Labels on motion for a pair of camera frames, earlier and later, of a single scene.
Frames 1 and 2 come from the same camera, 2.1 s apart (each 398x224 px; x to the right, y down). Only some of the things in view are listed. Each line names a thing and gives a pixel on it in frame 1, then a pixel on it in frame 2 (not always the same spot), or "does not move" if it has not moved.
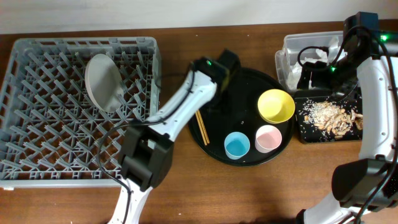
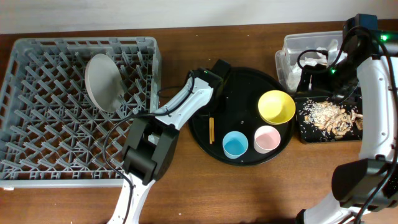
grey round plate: [104, 82] does not move
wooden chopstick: [201, 129] -> [211, 130]
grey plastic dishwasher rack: [51, 134] does not move
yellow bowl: [275, 106] does not move
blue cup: [236, 145] does not move
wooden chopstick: [203, 127] -> [211, 129]
